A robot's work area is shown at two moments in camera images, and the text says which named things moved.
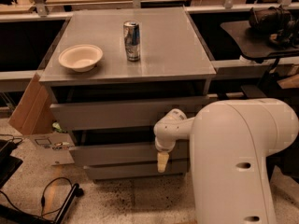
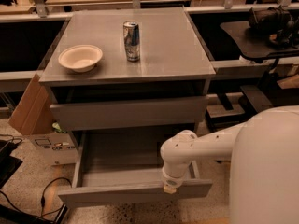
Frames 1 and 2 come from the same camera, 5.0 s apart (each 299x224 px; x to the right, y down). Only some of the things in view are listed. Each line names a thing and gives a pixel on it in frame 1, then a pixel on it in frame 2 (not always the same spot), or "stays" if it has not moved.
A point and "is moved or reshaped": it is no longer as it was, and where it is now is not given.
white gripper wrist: [163, 146] → [171, 181]
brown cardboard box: [35, 113] stays
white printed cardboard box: [58, 148] stays
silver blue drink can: [132, 40] stays
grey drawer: [127, 153] is moved or reshaped
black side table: [256, 45] stays
